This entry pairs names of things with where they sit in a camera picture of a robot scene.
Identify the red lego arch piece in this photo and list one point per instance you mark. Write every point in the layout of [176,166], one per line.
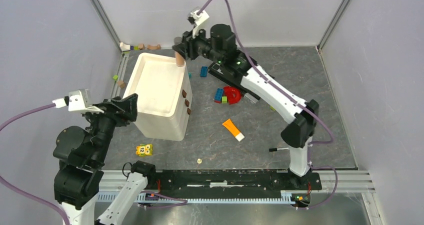
[233,94]

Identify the orange white cream tube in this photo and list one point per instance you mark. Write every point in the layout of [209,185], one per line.
[231,127]

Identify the black eyeliner pen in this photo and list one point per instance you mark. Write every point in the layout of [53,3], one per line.
[275,149]

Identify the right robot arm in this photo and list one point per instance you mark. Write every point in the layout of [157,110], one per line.
[247,74]

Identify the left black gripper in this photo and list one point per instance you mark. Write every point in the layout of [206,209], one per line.
[129,105]

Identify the black grey checkerboard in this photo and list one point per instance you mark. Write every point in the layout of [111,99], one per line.
[232,78]

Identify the small green block by rail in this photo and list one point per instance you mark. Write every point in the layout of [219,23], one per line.
[115,77]

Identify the small green cube block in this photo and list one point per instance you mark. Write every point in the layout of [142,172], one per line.
[224,100]

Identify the small brown wooden block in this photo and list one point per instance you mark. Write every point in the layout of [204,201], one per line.
[121,84]

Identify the blue red lego stack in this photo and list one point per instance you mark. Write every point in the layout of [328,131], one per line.
[218,95]

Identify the small blue lego brick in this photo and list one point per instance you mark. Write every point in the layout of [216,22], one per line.
[203,71]

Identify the clear vial black cap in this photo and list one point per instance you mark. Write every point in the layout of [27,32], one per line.
[251,98]

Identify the tan wooden arch block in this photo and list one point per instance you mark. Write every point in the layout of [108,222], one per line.
[154,47]

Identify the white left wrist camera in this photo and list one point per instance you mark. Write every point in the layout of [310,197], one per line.
[78,101]

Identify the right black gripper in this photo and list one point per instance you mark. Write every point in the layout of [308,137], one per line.
[187,47]

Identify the white block by wall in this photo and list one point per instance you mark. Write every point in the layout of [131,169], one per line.
[124,47]

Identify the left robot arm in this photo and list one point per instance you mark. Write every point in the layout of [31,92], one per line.
[82,151]

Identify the white drawer organizer box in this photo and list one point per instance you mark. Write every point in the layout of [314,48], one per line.
[164,96]

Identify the concealer tube grey cap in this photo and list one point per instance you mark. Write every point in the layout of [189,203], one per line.
[180,61]

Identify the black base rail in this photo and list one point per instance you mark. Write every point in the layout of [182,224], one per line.
[230,183]

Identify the yellow owl number block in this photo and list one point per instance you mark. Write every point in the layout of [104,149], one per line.
[143,150]

